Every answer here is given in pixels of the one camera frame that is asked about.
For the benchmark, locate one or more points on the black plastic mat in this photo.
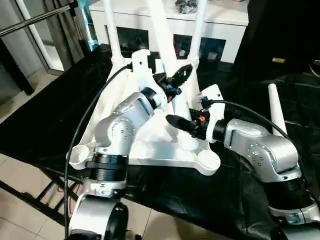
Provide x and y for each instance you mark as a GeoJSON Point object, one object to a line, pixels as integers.
{"type": "Point", "coordinates": [200, 195]}

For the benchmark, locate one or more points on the grey metal pole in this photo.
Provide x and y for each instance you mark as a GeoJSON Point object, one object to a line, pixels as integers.
{"type": "Point", "coordinates": [32, 22]}

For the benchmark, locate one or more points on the black metal stand frame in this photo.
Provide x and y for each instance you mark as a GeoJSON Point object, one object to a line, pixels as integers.
{"type": "Point", "coordinates": [37, 200]}

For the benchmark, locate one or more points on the white round pipe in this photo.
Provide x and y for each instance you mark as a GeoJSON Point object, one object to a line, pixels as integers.
{"type": "Point", "coordinates": [42, 42]}

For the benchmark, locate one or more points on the grey brown curtain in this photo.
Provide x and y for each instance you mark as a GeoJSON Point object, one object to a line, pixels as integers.
{"type": "Point", "coordinates": [65, 32]}

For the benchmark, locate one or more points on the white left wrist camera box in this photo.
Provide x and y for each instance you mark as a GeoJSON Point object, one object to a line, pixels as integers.
{"type": "Point", "coordinates": [141, 65]}

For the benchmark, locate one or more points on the white plastic table leg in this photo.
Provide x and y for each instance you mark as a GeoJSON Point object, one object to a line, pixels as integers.
{"type": "Point", "coordinates": [113, 32]}
{"type": "Point", "coordinates": [197, 32]}
{"type": "Point", "coordinates": [276, 112]}
{"type": "Point", "coordinates": [160, 37]}

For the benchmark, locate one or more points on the white plastic table top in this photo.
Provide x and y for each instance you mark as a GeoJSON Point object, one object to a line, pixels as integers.
{"type": "Point", "coordinates": [150, 155]}

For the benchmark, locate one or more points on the small yellow label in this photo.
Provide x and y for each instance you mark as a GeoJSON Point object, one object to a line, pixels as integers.
{"type": "Point", "coordinates": [278, 60]}

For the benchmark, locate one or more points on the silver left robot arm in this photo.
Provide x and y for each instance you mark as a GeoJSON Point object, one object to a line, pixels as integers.
{"type": "Point", "coordinates": [120, 132]}

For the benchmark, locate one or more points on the clear bag of dark items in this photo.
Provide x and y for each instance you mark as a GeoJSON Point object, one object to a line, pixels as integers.
{"type": "Point", "coordinates": [185, 7]}

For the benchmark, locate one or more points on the white cup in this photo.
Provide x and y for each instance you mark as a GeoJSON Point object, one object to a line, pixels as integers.
{"type": "Point", "coordinates": [212, 56]}

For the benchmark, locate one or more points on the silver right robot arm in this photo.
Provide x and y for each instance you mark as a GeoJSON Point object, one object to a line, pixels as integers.
{"type": "Point", "coordinates": [262, 150]}

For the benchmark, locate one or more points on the white sideboard cabinet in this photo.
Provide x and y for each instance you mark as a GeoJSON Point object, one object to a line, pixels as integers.
{"type": "Point", "coordinates": [225, 32]}

